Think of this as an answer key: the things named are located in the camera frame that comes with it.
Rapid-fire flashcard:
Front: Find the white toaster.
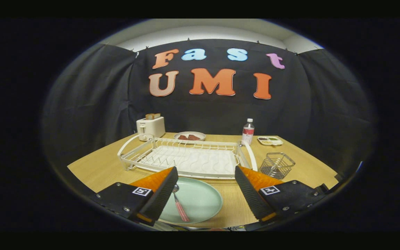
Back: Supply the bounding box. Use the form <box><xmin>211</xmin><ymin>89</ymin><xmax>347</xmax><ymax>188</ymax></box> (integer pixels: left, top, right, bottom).
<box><xmin>136</xmin><ymin>116</ymin><xmax>166</xmax><ymax>141</ymax></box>

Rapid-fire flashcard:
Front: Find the clear bottle red label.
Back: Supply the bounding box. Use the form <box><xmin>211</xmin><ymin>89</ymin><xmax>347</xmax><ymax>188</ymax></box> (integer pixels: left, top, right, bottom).
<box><xmin>241</xmin><ymin>118</ymin><xmax>255</xmax><ymax>145</ymax></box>

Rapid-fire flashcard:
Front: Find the spoon with red checked handle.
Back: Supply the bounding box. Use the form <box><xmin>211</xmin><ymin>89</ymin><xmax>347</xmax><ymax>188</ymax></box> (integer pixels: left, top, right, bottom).
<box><xmin>172</xmin><ymin>184</ymin><xmax>190</xmax><ymax>222</ymax></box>

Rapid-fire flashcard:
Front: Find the white wire dish rack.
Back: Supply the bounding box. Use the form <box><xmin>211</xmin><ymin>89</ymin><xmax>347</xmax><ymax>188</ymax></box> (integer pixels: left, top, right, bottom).
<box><xmin>117</xmin><ymin>133</ymin><xmax>258</xmax><ymax>180</ymax></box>

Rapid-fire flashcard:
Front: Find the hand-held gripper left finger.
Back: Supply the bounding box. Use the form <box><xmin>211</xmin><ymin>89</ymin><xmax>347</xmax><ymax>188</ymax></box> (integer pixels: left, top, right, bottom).
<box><xmin>89</xmin><ymin>167</ymin><xmax>179</xmax><ymax>227</ymax></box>

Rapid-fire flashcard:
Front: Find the metal wire basket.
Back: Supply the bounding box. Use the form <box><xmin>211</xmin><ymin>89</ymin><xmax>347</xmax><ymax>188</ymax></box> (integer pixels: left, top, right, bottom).
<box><xmin>259</xmin><ymin>152</ymin><xmax>296</xmax><ymax>180</ymax></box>

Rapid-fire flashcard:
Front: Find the white divided snack tray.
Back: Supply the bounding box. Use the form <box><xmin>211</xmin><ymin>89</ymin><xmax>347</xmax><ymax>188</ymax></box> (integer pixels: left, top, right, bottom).
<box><xmin>257</xmin><ymin>136</ymin><xmax>284</xmax><ymax>146</ymax></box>

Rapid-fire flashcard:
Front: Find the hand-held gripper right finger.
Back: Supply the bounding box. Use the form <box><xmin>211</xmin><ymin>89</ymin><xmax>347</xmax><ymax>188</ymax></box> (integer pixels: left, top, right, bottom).
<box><xmin>235</xmin><ymin>166</ymin><xmax>332</xmax><ymax>225</ymax></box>

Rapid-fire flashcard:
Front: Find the mint green plate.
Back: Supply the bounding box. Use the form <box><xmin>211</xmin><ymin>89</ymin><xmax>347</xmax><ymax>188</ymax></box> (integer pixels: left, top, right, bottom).
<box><xmin>158</xmin><ymin>177</ymin><xmax>223</xmax><ymax>225</ymax></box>

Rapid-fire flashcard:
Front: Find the beige plate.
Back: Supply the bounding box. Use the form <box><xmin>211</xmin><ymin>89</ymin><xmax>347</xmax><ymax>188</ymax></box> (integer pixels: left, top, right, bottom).
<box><xmin>174</xmin><ymin>131</ymin><xmax>207</xmax><ymax>142</ymax></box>

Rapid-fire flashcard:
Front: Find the black backdrop cloth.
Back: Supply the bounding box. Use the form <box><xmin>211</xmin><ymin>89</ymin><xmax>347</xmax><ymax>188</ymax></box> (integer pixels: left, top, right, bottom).
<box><xmin>42</xmin><ymin>38</ymin><xmax>376</xmax><ymax>177</ymax></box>

